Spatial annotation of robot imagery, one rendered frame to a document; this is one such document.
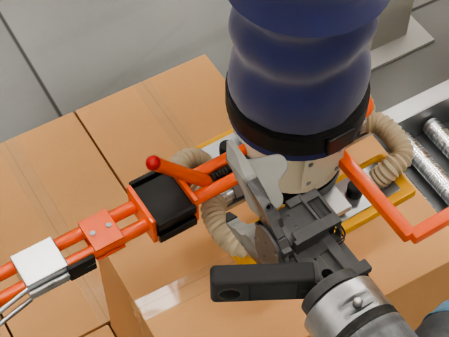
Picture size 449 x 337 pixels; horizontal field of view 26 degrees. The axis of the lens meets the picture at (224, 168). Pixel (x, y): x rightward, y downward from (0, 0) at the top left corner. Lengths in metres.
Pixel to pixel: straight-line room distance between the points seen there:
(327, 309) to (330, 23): 0.41
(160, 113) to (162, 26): 1.01
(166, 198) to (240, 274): 0.49
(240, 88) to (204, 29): 2.08
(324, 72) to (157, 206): 0.36
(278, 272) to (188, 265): 0.77
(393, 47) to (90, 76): 1.06
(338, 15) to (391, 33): 2.20
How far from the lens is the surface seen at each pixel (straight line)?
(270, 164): 1.09
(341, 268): 1.08
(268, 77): 1.38
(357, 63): 1.41
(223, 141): 1.72
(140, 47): 3.46
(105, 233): 1.51
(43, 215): 2.40
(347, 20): 1.28
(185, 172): 1.50
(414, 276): 1.85
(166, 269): 1.82
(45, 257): 1.50
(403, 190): 1.72
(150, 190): 1.54
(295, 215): 1.09
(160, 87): 2.61
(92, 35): 3.52
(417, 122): 2.57
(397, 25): 3.45
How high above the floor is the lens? 2.52
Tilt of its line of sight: 54 degrees down
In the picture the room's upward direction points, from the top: straight up
